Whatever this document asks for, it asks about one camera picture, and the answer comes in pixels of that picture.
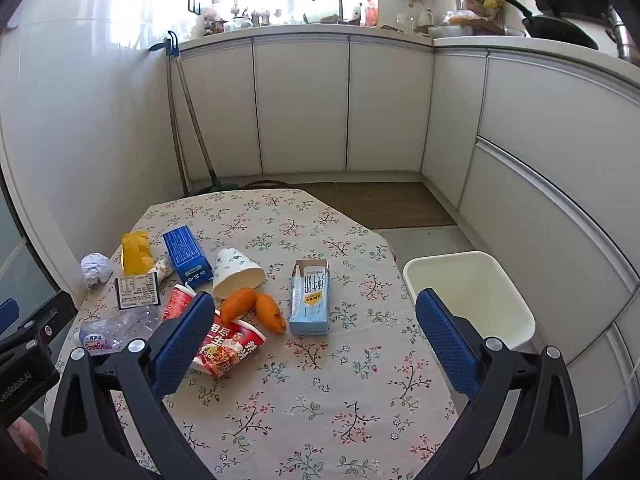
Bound white labelled wrapper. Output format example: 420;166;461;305
115;272;162;310

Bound black frying pan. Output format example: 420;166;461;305
490;0;600;51

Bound metal faucet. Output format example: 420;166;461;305
311;0;346;23

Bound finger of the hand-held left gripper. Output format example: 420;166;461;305
0;290;77;356
0;299;21;335

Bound blue cardboard box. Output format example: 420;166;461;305
162;225;215;286

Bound brown floor mat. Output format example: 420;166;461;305
300;181;457;231

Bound glass door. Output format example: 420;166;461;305
0;170;76;411

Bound yellow snack packet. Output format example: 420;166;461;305
121;230;156;277

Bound red snack wrapper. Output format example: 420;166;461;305
161;283;266;380

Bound white plastic bin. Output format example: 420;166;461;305
402;251;537;351

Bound white kitchen cabinet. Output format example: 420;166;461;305
177;30;640;480

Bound mop with metal handle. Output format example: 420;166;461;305
175;55;236;193
167;55;193;197

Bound white paper cup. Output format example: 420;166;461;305
212;247;266;300

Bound yellow green food bags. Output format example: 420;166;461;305
457;0;503;23

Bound crumpled white paper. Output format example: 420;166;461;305
80;253;115;289

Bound orange peel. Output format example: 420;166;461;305
220;287;258;326
255;292;287;335

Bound crushed clear plastic bottle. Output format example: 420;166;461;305
74;305;163;356

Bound floral tablecloth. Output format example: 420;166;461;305
45;187;461;480

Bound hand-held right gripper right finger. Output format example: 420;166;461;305
415;287;583;480

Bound metal pipe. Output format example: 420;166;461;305
606;5;634;61

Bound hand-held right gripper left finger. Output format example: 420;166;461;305
47;290;216;480

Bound metal tray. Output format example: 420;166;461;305
427;24;474;39

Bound small white plastic wrapper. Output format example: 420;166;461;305
150;255;176;281

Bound light blue milk carton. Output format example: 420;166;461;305
288;259;331;337

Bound person's left forearm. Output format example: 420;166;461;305
7;417;48;468

